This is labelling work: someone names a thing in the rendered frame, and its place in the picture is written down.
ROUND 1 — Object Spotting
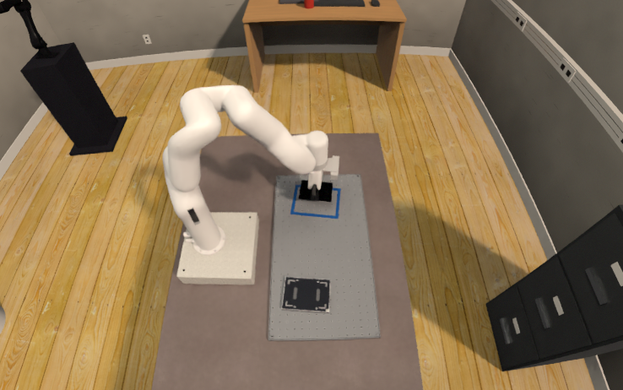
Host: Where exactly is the blue rectangular tape outline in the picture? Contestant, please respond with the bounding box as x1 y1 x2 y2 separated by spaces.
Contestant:
290 184 341 219

